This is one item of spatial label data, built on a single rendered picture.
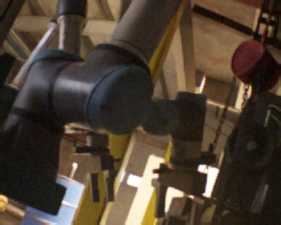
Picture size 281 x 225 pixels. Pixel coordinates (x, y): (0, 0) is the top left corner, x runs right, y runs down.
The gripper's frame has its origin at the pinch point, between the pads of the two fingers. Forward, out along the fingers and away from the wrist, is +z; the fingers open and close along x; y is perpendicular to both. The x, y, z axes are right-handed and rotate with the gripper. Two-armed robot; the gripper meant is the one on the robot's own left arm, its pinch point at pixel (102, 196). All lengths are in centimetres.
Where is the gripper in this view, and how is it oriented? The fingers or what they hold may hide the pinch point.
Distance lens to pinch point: 136.7
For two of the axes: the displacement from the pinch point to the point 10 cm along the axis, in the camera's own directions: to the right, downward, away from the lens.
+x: -4.7, 2.0, 8.6
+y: 8.8, 0.2, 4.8
